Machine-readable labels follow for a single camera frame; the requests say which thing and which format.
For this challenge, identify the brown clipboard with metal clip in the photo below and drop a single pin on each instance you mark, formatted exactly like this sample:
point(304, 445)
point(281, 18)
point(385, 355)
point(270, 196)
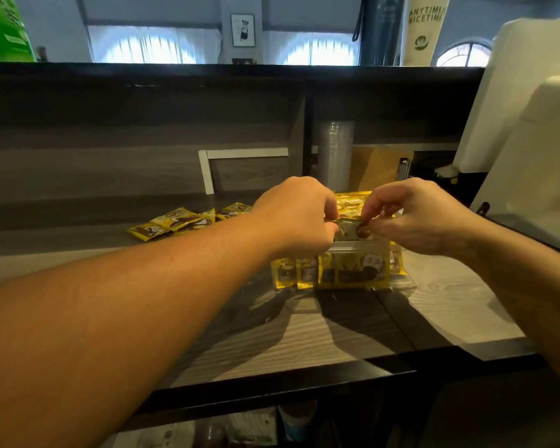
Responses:
point(373, 165)

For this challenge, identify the small white yellow object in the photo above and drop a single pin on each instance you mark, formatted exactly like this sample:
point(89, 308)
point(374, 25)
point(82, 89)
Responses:
point(447, 171)

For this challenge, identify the clear plastic container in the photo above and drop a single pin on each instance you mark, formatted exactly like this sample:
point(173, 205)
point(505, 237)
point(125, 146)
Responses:
point(354, 249)

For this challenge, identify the yellow packet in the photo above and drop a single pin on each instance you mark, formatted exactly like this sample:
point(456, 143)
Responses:
point(350, 230)

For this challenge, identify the white paper packet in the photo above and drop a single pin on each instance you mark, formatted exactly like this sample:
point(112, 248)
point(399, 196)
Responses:
point(252, 426)

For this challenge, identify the dark portrait picture frame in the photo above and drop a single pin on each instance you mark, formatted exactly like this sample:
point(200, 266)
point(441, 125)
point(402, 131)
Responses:
point(243, 61)

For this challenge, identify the light picture frame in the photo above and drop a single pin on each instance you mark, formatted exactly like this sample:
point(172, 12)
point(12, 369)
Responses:
point(242, 30)

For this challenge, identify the dark curtain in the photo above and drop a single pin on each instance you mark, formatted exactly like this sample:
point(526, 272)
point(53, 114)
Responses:
point(380, 30)

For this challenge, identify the white banner with green logo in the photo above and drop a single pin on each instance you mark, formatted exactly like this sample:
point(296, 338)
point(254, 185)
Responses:
point(424, 32)

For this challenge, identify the dark wall lamp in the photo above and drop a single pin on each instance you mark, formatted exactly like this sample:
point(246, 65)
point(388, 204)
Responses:
point(41, 53)

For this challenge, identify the arched paned window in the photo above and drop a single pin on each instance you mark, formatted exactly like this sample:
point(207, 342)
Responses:
point(464, 55)

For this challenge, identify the person's right forearm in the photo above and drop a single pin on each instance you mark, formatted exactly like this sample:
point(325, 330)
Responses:
point(532, 284)

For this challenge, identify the small blue container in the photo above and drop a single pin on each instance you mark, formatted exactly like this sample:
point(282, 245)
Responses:
point(297, 419)

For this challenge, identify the bright curtained window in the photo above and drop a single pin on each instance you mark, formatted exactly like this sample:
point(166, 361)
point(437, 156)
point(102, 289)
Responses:
point(149, 46)
point(317, 51)

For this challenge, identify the pile of yellow sachets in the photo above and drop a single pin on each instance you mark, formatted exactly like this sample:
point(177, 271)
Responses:
point(177, 219)

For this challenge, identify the row of packets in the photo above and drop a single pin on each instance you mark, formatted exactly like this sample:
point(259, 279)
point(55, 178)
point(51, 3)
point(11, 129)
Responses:
point(354, 272)

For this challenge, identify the person's left forearm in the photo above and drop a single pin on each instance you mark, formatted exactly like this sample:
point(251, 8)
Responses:
point(112, 331)

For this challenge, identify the white angled bracket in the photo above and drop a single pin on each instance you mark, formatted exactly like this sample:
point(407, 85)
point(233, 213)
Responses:
point(205, 170)

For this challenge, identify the wrapped stack of clear cups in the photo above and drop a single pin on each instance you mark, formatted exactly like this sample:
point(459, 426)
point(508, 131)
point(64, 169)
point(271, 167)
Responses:
point(335, 153)

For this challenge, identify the person's right hand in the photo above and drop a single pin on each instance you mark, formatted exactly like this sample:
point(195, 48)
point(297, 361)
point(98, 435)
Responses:
point(424, 219)

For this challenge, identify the person's left hand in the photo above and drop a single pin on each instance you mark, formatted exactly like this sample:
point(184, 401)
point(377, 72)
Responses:
point(298, 219)

